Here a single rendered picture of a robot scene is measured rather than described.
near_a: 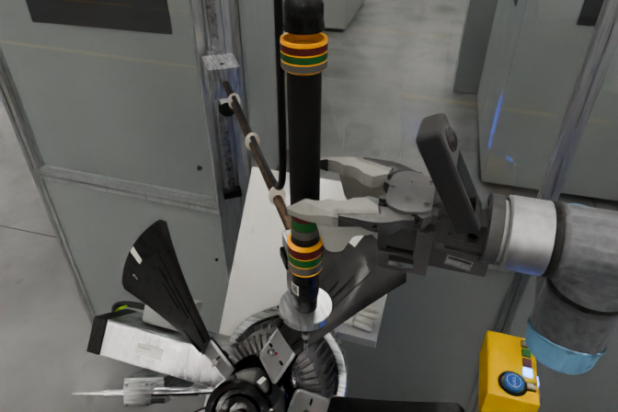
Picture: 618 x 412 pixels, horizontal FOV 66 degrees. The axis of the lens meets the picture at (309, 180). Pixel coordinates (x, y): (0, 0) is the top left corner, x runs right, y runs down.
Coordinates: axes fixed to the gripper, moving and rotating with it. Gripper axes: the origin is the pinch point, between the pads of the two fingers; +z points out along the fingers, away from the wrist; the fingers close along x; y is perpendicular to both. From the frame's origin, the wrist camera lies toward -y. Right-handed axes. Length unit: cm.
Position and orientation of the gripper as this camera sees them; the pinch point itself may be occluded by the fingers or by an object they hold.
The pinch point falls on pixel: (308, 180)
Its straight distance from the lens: 51.4
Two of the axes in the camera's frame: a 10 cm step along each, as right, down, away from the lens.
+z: -9.6, -1.6, 2.4
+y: 0.0, 8.3, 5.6
